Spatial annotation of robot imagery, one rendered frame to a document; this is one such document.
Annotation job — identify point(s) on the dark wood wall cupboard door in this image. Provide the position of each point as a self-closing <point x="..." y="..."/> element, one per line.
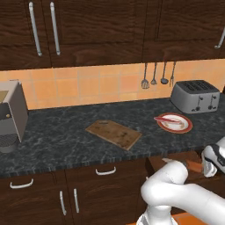
<point x="187" y="29"/>
<point x="16" y="35"/>
<point x="96" y="32"/>

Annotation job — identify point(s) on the red-rimmed white plate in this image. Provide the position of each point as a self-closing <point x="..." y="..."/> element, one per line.
<point x="183" y="126"/>

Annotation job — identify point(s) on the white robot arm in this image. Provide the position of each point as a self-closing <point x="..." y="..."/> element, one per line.
<point x="172" y="192"/>

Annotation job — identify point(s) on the dark wood base cupboard door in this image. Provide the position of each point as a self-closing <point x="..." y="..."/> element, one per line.
<point x="111" y="202"/>
<point x="32" y="206"/>

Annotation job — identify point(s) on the pink meat slice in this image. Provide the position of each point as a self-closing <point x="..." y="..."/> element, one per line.
<point x="167" y="119"/>

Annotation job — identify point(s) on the hanging slotted spatula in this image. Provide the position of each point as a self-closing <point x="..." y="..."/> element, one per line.
<point x="145" y="83"/>

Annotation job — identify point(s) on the grey four-slot toaster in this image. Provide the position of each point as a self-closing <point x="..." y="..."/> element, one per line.
<point x="194" y="98"/>

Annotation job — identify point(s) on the wooden cutting board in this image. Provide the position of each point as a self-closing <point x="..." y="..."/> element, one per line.
<point x="115" y="134"/>

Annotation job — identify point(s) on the hanging metal fork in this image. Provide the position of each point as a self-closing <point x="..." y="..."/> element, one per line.
<point x="172" y="79"/>

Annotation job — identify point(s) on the hanging small metal spatula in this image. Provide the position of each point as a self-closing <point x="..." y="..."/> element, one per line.
<point x="154" y="79"/>

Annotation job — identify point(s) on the hanging metal ladle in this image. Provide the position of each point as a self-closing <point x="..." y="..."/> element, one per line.
<point x="164" y="79"/>

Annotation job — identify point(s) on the dark wood drawer front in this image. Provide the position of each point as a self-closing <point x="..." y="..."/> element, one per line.
<point x="129" y="172"/>
<point x="32" y="178"/>

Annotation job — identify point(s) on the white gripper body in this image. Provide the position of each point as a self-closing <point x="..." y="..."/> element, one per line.
<point x="209" y="168"/>

